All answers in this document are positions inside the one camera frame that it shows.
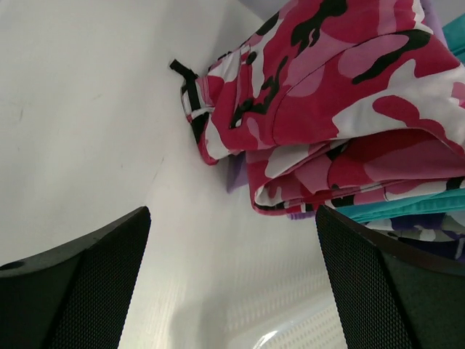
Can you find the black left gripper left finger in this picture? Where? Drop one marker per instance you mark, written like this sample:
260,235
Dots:
76,295

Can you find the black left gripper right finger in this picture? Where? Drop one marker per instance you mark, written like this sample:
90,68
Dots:
390,294

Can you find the lilac purple trousers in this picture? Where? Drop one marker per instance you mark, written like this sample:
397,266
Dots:
236,174

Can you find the pink camouflage trousers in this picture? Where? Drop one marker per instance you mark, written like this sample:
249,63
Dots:
336,103

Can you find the white plastic basket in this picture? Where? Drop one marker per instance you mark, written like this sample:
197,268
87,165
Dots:
313,323

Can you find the purple grey camouflage trousers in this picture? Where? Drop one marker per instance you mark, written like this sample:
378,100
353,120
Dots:
441,234

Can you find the teal trousers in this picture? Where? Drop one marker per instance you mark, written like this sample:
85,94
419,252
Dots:
451,200

